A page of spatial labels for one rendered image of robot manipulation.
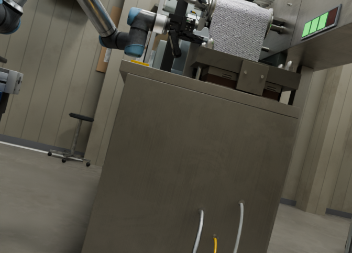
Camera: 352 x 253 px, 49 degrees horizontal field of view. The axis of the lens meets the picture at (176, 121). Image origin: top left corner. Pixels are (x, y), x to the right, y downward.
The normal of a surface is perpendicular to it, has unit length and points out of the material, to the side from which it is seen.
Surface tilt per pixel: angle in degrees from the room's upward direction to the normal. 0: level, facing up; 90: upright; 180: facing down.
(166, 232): 90
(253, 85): 90
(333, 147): 90
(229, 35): 90
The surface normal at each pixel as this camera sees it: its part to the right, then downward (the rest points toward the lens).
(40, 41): 0.22, 0.05
